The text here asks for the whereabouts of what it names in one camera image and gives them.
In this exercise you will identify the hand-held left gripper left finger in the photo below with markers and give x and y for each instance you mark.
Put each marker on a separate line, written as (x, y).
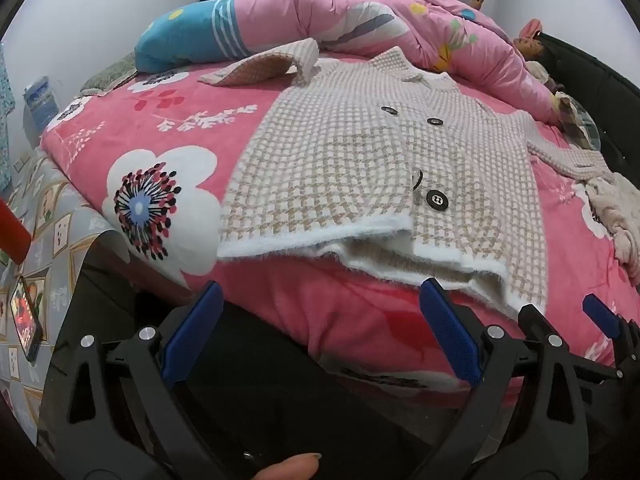
(200, 320)

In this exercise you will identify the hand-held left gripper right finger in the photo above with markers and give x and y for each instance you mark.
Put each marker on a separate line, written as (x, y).
(450, 335)

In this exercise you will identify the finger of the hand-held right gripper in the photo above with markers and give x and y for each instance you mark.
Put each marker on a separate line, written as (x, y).
(600, 312)
(535, 320)

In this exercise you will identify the beige checkered knit sweater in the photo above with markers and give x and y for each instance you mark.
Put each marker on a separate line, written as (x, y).
(340, 160)

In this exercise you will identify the person's left hand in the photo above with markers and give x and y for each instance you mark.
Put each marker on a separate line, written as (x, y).
(290, 467)

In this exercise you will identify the beige knit cloth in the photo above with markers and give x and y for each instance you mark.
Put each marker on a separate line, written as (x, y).
(615, 215)

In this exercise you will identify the person's black pants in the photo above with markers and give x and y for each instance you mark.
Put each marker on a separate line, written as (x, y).
(280, 390)

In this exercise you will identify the black smartphone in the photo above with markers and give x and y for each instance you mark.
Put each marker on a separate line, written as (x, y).
(25, 320)

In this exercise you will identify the grey patterned floor mat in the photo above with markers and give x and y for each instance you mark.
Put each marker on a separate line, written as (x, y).
(55, 220)

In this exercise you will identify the plaid cloth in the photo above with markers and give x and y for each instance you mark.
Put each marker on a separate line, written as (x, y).
(575, 120)

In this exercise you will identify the pink floral blanket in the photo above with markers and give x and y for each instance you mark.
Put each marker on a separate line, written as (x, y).
(165, 125)

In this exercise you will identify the red object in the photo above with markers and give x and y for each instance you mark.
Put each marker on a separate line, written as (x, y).
(12, 235)

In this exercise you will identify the green floral pillow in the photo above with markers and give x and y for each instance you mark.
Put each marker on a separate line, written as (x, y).
(110, 74)

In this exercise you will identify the pack of water bottles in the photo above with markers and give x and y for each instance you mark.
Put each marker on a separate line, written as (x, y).
(39, 100)

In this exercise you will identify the pink and blue quilt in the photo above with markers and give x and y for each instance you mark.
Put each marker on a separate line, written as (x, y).
(310, 15)

